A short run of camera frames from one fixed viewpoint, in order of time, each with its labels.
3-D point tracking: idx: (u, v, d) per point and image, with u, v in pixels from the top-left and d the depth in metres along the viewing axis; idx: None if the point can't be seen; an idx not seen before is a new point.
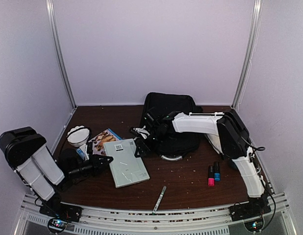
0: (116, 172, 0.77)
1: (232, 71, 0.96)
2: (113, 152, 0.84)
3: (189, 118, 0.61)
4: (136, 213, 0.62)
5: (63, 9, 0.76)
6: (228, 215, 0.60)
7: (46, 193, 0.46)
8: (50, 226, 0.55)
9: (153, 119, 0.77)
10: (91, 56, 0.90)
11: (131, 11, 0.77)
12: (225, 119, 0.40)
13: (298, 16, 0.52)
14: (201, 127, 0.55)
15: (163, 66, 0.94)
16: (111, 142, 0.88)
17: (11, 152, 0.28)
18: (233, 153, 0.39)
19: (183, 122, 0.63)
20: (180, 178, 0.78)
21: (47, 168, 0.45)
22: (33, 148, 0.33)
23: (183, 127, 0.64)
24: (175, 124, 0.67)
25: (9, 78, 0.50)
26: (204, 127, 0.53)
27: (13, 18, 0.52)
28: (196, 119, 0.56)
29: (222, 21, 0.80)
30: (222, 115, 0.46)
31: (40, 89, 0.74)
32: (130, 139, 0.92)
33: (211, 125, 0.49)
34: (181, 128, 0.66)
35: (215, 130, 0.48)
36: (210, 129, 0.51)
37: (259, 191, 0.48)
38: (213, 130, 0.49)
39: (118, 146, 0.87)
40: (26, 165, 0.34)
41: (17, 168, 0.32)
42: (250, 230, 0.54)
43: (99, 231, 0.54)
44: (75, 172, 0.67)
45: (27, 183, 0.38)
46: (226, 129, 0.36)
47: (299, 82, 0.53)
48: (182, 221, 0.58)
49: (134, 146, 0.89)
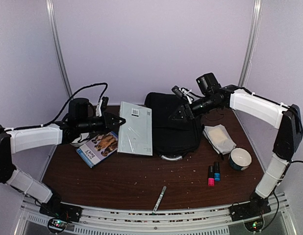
0: (123, 138, 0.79)
1: (232, 70, 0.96)
2: (129, 114, 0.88)
3: (255, 99, 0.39)
4: (136, 213, 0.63)
5: (63, 9, 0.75)
6: (227, 214, 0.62)
7: (43, 197, 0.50)
8: (50, 226, 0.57)
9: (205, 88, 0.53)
10: (91, 56, 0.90)
11: (131, 11, 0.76)
12: (292, 112, 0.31)
13: (298, 18, 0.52)
14: (263, 115, 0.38)
15: (163, 66, 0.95)
16: (128, 105, 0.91)
17: None
18: (282, 152, 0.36)
19: (245, 102, 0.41)
20: (181, 178, 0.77)
21: (37, 142, 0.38)
22: (5, 157, 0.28)
23: (241, 108, 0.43)
24: (232, 100, 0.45)
25: (9, 79, 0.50)
26: (265, 115, 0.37)
27: (13, 21, 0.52)
28: (260, 101, 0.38)
29: (223, 21, 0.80)
30: (290, 109, 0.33)
31: (40, 90, 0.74)
32: (148, 109, 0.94)
33: (273, 115, 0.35)
34: (238, 108, 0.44)
35: (278, 123, 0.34)
36: (270, 119, 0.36)
37: (264, 194, 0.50)
38: (274, 121, 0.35)
39: (135, 111, 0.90)
40: (14, 178, 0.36)
41: (7, 182, 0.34)
42: (250, 230, 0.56)
43: (99, 231, 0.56)
44: (85, 125, 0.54)
45: (21, 191, 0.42)
46: (290, 125, 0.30)
47: (299, 82, 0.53)
48: (182, 221, 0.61)
49: (148, 118, 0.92)
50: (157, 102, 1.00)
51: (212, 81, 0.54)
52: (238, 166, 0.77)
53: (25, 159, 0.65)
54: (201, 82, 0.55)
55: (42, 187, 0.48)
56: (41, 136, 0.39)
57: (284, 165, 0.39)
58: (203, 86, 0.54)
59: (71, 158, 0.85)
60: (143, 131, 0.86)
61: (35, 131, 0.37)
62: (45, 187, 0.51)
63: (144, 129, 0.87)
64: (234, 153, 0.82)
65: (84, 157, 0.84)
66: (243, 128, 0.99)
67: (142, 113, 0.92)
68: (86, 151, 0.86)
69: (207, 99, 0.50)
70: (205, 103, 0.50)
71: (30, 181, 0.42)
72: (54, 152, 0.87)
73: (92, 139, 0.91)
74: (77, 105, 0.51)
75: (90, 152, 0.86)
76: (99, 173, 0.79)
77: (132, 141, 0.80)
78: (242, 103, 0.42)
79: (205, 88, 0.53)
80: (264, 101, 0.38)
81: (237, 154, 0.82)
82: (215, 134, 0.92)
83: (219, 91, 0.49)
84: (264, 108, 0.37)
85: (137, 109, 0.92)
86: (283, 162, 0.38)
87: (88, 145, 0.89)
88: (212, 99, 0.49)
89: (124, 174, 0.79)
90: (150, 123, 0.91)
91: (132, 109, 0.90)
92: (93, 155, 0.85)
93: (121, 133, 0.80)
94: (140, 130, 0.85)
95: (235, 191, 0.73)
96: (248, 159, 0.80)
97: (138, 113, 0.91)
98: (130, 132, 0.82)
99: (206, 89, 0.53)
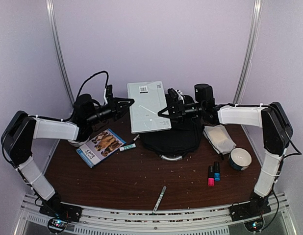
0: (135, 119, 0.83)
1: (232, 70, 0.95)
2: (138, 94, 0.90)
3: (235, 108, 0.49)
4: (136, 213, 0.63)
5: (63, 9, 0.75)
6: (227, 214, 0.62)
7: (47, 194, 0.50)
8: (50, 226, 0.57)
9: (203, 99, 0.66)
10: (91, 56, 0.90)
11: (131, 11, 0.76)
12: (271, 109, 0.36)
13: (299, 18, 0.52)
14: (246, 118, 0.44)
15: (163, 66, 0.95)
16: (135, 84, 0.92)
17: (13, 151, 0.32)
18: (273, 148, 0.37)
19: (230, 112, 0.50)
20: (181, 178, 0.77)
21: (58, 132, 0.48)
22: (28, 139, 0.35)
23: (229, 119, 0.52)
24: (220, 116, 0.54)
25: (9, 80, 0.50)
26: (248, 119, 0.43)
27: (13, 23, 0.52)
28: (241, 109, 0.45)
29: (223, 21, 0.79)
30: (270, 108, 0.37)
31: (40, 91, 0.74)
32: (157, 82, 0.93)
33: (255, 116, 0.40)
34: (227, 120, 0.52)
35: (260, 122, 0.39)
36: (255, 122, 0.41)
37: (262, 192, 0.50)
38: (257, 121, 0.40)
39: (143, 88, 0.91)
40: (28, 164, 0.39)
41: (19, 166, 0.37)
42: (250, 230, 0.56)
43: (99, 231, 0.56)
44: (93, 117, 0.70)
45: (28, 182, 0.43)
46: (271, 119, 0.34)
47: (299, 82, 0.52)
48: (182, 221, 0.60)
49: (160, 90, 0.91)
50: None
51: (210, 93, 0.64)
52: (238, 166, 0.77)
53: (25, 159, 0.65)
54: (198, 92, 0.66)
55: (46, 183, 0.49)
56: (61, 128, 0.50)
57: (277, 161, 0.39)
58: (202, 94, 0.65)
59: (71, 158, 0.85)
60: (157, 105, 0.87)
61: (57, 123, 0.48)
62: (50, 185, 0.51)
63: (157, 102, 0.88)
64: (234, 153, 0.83)
65: (84, 157, 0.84)
66: (243, 128, 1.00)
67: (151, 87, 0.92)
68: (86, 151, 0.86)
69: (198, 106, 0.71)
70: (196, 108, 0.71)
71: (38, 173, 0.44)
72: (54, 152, 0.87)
73: (92, 139, 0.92)
74: (82, 105, 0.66)
75: (90, 152, 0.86)
76: (99, 174, 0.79)
77: (144, 119, 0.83)
78: (228, 114, 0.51)
79: (203, 96, 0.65)
80: (242, 108, 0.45)
81: (238, 154, 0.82)
82: (215, 134, 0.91)
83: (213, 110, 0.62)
84: (246, 113, 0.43)
85: (145, 86, 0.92)
86: (276, 157, 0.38)
87: (88, 145, 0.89)
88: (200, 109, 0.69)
89: (124, 174, 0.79)
90: (163, 94, 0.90)
91: (139, 87, 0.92)
92: (93, 154, 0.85)
93: (132, 114, 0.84)
94: (152, 106, 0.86)
95: (235, 191, 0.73)
96: (248, 159, 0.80)
97: (146, 90, 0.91)
98: (141, 110, 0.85)
99: (202, 99, 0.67)
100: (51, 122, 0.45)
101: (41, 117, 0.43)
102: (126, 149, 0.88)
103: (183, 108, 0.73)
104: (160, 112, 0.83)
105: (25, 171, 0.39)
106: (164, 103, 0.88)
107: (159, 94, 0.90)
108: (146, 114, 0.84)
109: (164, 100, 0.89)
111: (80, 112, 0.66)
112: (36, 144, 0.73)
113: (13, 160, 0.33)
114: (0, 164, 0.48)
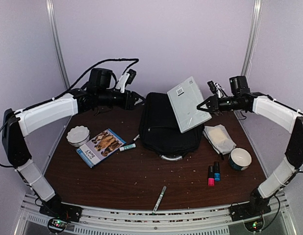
0: (181, 120, 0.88)
1: (232, 70, 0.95)
2: (177, 98, 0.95)
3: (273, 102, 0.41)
4: (136, 213, 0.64)
5: (63, 10, 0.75)
6: (227, 214, 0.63)
7: (46, 196, 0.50)
8: (50, 226, 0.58)
9: (238, 88, 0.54)
10: (91, 56, 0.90)
11: (132, 11, 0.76)
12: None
13: (299, 18, 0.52)
14: (280, 118, 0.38)
15: (163, 66, 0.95)
16: (172, 91, 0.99)
17: (11, 156, 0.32)
18: (293, 159, 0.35)
19: (266, 106, 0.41)
20: (181, 178, 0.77)
21: (52, 116, 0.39)
22: (20, 141, 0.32)
23: (261, 111, 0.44)
24: (253, 104, 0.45)
25: (10, 80, 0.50)
26: (282, 119, 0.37)
27: (13, 23, 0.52)
28: (281, 107, 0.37)
29: (223, 21, 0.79)
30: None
31: (40, 91, 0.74)
32: (188, 79, 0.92)
33: (289, 121, 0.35)
34: (258, 112, 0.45)
35: (290, 128, 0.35)
36: (286, 125, 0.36)
37: (264, 194, 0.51)
38: (289, 126, 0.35)
39: (180, 90, 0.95)
40: (27, 166, 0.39)
41: (17, 168, 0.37)
42: (250, 230, 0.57)
43: (99, 231, 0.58)
44: (104, 97, 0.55)
45: (27, 183, 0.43)
46: (301, 131, 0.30)
47: (299, 82, 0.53)
48: (182, 221, 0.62)
49: (192, 84, 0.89)
50: (158, 102, 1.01)
51: (244, 82, 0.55)
52: (238, 166, 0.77)
53: None
54: (233, 82, 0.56)
55: (47, 184, 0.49)
56: (54, 110, 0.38)
57: (290, 172, 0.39)
58: (233, 87, 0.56)
59: (70, 158, 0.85)
60: (193, 102, 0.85)
61: (46, 107, 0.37)
62: (50, 188, 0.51)
63: (193, 98, 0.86)
64: (234, 153, 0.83)
65: (84, 157, 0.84)
66: (243, 128, 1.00)
67: (185, 86, 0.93)
68: (86, 151, 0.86)
69: (236, 99, 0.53)
70: (232, 102, 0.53)
71: (38, 175, 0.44)
72: (54, 152, 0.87)
73: (92, 139, 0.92)
74: (99, 73, 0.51)
75: (90, 152, 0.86)
76: (99, 174, 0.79)
77: (188, 117, 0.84)
78: (264, 105, 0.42)
79: (235, 88, 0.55)
80: (284, 106, 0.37)
81: (237, 154, 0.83)
82: (215, 133, 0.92)
83: (246, 94, 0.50)
84: (281, 113, 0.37)
85: (180, 88, 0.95)
86: (290, 169, 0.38)
87: (88, 145, 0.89)
88: (239, 101, 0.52)
89: (124, 174, 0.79)
90: (196, 88, 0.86)
91: (177, 91, 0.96)
92: (93, 154, 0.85)
93: (177, 115, 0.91)
94: (189, 104, 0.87)
95: (235, 191, 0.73)
96: (248, 159, 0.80)
97: (182, 90, 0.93)
98: (183, 108, 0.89)
99: (235, 91, 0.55)
100: (39, 110, 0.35)
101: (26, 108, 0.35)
102: (126, 149, 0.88)
103: (217, 102, 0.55)
104: (198, 106, 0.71)
105: (25, 173, 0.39)
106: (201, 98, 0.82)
107: (193, 89, 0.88)
108: (188, 112, 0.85)
109: (201, 94, 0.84)
111: (92, 82, 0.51)
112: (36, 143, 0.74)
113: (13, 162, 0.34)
114: (0, 163, 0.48)
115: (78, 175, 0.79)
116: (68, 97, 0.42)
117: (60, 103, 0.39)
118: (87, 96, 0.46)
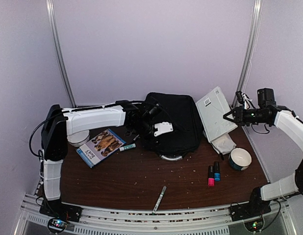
0: (208, 129, 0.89)
1: (232, 70, 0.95)
2: (204, 108, 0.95)
3: (295, 118, 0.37)
4: (136, 213, 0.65)
5: (63, 10, 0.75)
6: (227, 214, 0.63)
7: (52, 195, 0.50)
8: (50, 226, 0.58)
9: (263, 100, 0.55)
10: (91, 56, 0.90)
11: (132, 11, 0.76)
12: None
13: (299, 19, 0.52)
14: (297, 136, 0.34)
15: (163, 65, 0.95)
16: (199, 102, 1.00)
17: (48, 151, 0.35)
18: (300, 178, 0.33)
19: (286, 121, 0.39)
20: (180, 178, 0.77)
21: (99, 123, 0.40)
22: (61, 140, 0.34)
23: (282, 127, 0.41)
24: (276, 117, 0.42)
25: (9, 79, 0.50)
26: (298, 137, 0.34)
27: (13, 23, 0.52)
28: (297, 124, 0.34)
29: (223, 21, 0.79)
30: None
31: (40, 91, 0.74)
32: (214, 89, 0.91)
33: None
34: (279, 126, 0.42)
35: None
36: (301, 144, 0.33)
37: (265, 197, 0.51)
38: None
39: (207, 101, 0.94)
40: (53, 164, 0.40)
41: (46, 161, 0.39)
42: (250, 230, 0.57)
43: (99, 231, 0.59)
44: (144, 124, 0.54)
45: (44, 177, 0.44)
46: None
47: (299, 82, 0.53)
48: (182, 221, 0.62)
49: (219, 95, 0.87)
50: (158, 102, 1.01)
51: (271, 97, 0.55)
52: (238, 166, 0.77)
53: (25, 164, 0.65)
54: (259, 94, 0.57)
55: (58, 188, 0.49)
56: (102, 117, 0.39)
57: (292, 190, 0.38)
58: (260, 98, 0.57)
59: (70, 158, 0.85)
60: (219, 112, 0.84)
61: (95, 113, 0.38)
62: (58, 191, 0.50)
63: (219, 108, 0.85)
64: (234, 153, 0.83)
65: (84, 157, 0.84)
66: (243, 128, 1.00)
67: (212, 96, 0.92)
68: (86, 151, 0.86)
69: (259, 111, 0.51)
70: (256, 114, 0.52)
71: (57, 176, 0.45)
72: None
73: (92, 139, 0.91)
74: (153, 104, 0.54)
75: (90, 152, 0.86)
76: (99, 173, 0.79)
77: (215, 127, 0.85)
78: (285, 121, 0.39)
79: (261, 101, 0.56)
80: (302, 124, 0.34)
81: (237, 154, 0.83)
82: None
83: (270, 106, 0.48)
84: (299, 131, 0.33)
85: (207, 99, 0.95)
86: (294, 188, 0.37)
87: (88, 145, 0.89)
88: (262, 113, 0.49)
89: (124, 174, 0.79)
90: (223, 98, 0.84)
91: (204, 102, 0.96)
92: (93, 154, 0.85)
93: (204, 125, 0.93)
94: (215, 114, 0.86)
95: (235, 191, 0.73)
96: (248, 159, 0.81)
97: (210, 101, 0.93)
98: (210, 119, 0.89)
99: (261, 103, 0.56)
100: (87, 115, 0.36)
101: (77, 110, 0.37)
102: (126, 149, 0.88)
103: (241, 113, 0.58)
104: (224, 116, 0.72)
105: (48, 168, 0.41)
106: (227, 108, 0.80)
107: (219, 100, 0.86)
108: (215, 122, 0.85)
109: (228, 105, 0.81)
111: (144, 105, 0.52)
112: (36, 145, 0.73)
113: (49, 157, 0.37)
114: (0, 164, 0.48)
115: (77, 175, 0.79)
116: (118, 108, 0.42)
117: (109, 112, 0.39)
118: (136, 111, 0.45)
